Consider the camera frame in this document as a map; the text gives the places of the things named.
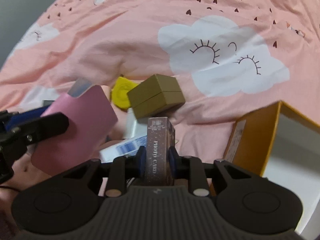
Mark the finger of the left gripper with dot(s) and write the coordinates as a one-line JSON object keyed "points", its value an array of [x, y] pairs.
{"points": [[39, 129], [19, 118]]}

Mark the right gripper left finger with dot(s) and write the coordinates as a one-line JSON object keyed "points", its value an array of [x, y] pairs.
{"points": [[122, 169]]}

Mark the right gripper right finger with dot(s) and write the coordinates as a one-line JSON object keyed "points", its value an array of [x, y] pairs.
{"points": [[191, 169]]}

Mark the white blue cream tube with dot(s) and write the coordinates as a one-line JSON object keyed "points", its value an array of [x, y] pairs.
{"points": [[134, 137]]}

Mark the olive green small box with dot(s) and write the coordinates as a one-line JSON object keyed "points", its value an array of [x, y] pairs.
{"points": [[155, 95]]}

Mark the yellow tape measure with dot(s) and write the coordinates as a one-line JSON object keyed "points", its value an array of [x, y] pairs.
{"points": [[119, 92]]}

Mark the orange cardboard box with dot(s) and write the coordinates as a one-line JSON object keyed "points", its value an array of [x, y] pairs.
{"points": [[268, 180]]}

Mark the pink cloud print duvet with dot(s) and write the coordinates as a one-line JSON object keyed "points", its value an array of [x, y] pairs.
{"points": [[229, 56]]}

